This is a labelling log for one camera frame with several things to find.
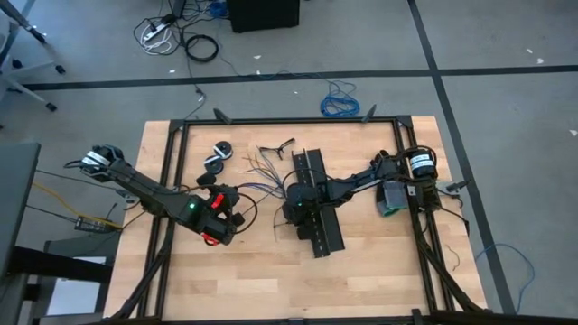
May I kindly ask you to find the black camera cable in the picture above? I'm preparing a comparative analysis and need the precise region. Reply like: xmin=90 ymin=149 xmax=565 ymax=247
xmin=232 ymin=192 xmax=259 ymax=236
xmin=281 ymin=168 xmax=327 ymax=193

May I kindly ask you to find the black wire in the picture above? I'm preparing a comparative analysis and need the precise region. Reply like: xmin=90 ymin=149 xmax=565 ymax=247
xmin=255 ymin=153 xmax=285 ymax=198

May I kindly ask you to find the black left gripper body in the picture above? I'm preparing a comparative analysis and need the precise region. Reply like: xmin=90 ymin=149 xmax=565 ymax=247
xmin=195 ymin=172 xmax=247 ymax=228

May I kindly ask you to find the grey desk top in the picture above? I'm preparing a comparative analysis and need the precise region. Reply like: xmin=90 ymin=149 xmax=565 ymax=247
xmin=0 ymin=141 xmax=42 ymax=279

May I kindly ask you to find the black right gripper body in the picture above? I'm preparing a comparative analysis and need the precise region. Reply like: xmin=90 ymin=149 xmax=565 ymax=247
xmin=282 ymin=204 xmax=322 ymax=242

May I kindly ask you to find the black power supply box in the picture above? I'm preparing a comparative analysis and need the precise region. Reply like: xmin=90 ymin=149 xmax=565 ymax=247
xmin=73 ymin=215 xmax=111 ymax=235

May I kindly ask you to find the black flat bar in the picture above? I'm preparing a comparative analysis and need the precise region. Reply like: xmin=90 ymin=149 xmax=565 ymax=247
xmin=7 ymin=245 xmax=115 ymax=284

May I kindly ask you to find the black coiled cable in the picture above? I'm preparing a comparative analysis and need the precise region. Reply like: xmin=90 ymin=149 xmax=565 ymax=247
xmin=183 ymin=33 xmax=220 ymax=64

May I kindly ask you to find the yellow wire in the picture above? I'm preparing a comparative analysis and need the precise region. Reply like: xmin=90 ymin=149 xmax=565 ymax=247
xmin=246 ymin=165 xmax=285 ymax=198

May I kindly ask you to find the yellow floor cable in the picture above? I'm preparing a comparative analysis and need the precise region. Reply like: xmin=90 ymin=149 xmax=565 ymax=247
xmin=30 ymin=179 xmax=124 ymax=230

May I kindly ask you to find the white wire spool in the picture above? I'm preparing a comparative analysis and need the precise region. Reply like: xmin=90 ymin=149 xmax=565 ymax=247
xmin=212 ymin=141 xmax=234 ymax=161

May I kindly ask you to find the black aluminium table frame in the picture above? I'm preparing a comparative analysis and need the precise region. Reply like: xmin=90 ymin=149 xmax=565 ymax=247
xmin=101 ymin=104 xmax=489 ymax=325

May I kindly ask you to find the blue coiled cable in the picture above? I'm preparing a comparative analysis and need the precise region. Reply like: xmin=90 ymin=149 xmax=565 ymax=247
xmin=318 ymin=79 xmax=362 ymax=119

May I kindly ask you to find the multicoloured wire bundle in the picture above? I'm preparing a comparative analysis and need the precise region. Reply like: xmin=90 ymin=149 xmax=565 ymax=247
xmin=241 ymin=155 xmax=285 ymax=198

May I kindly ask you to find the thin blue floor cable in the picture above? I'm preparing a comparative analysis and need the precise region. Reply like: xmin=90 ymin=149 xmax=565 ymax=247
xmin=472 ymin=242 xmax=537 ymax=316

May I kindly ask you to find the white power strip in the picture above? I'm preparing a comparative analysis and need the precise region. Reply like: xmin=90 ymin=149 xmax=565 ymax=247
xmin=141 ymin=21 xmax=172 ymax=47

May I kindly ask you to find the black slotted cable duct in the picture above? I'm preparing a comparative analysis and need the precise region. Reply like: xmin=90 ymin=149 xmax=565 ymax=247
xmin=291 ymin=148 xmax=333 ymax=260

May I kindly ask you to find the grey office chair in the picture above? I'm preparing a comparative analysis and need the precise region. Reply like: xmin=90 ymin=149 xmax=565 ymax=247
xmin=0 ymin=0 xmax=68 ymax=114

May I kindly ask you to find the black computer tower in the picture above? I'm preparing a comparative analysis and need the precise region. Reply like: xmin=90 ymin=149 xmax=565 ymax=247
xmin=226 ymin=0 xmax=301 ymax=34

